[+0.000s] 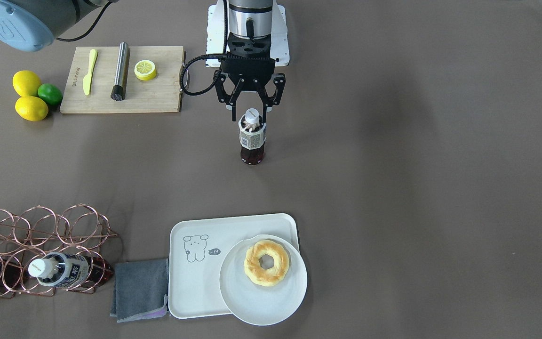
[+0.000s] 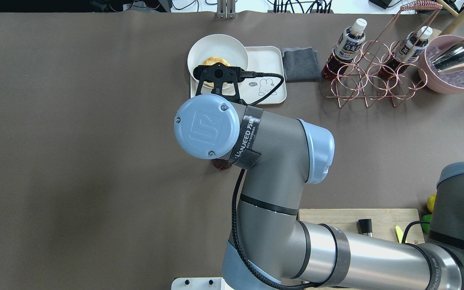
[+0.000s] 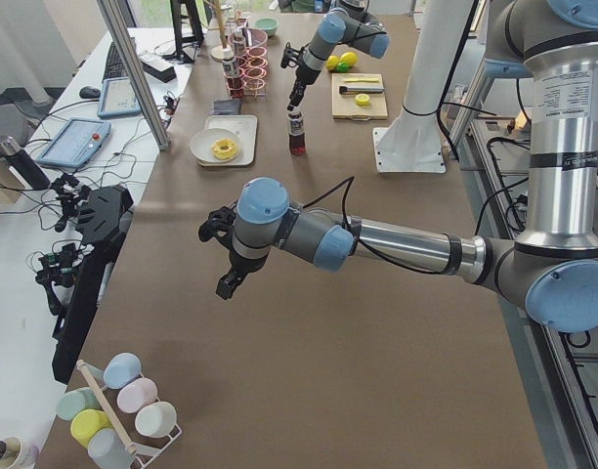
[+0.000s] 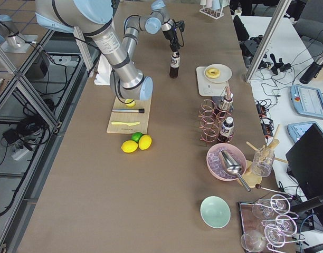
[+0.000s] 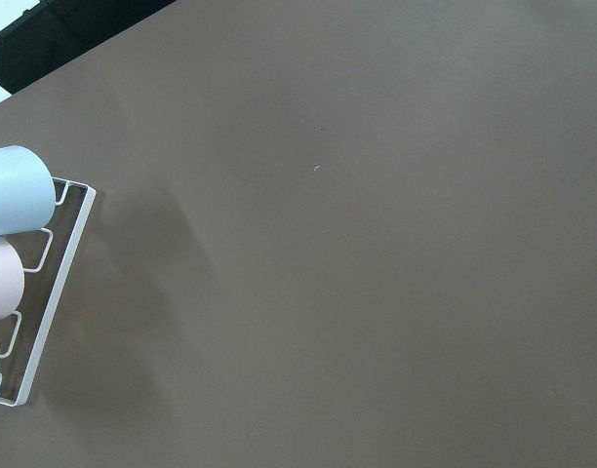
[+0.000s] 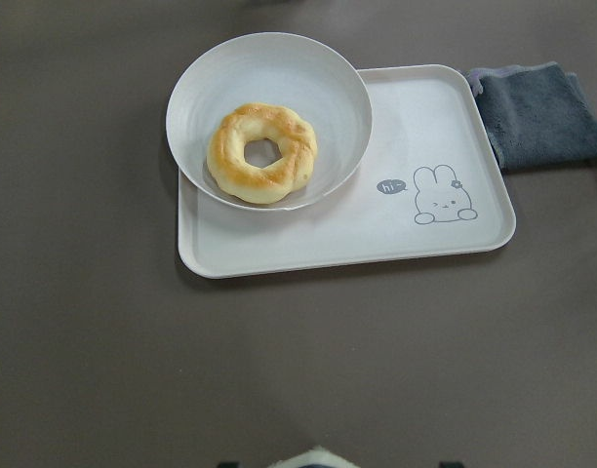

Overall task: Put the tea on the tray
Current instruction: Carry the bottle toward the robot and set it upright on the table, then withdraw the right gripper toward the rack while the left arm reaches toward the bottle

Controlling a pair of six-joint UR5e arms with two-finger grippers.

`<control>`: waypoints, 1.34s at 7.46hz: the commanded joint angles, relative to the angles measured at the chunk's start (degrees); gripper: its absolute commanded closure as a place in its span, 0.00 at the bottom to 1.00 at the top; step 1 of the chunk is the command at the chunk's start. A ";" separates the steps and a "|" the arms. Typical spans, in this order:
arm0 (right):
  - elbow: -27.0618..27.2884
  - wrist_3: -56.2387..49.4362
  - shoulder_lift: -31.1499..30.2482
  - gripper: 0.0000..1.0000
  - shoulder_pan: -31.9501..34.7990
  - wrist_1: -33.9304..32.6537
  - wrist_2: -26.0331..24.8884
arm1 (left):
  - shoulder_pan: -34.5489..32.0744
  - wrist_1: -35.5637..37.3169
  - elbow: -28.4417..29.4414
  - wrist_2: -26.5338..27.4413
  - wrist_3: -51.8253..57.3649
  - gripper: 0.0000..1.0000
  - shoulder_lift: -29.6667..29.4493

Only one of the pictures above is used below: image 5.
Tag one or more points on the light blue cup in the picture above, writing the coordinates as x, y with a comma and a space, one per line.
27, 191

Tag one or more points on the pink cup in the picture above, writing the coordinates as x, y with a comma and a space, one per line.
11, 279

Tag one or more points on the white wire cup rack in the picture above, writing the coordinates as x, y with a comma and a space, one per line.
46, 255

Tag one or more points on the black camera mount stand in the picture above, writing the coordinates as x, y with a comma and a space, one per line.
53, 33

